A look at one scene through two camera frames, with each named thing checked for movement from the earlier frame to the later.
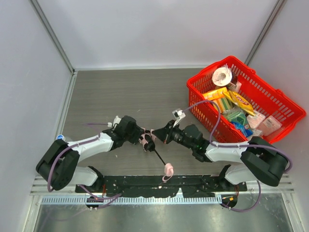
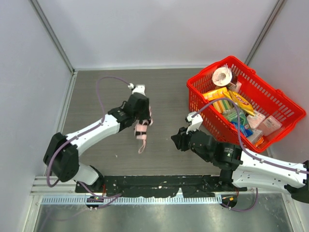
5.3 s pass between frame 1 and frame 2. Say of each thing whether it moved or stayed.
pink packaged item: stayed
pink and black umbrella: moved
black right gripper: moved
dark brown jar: stayed
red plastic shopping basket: stayed
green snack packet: stayed
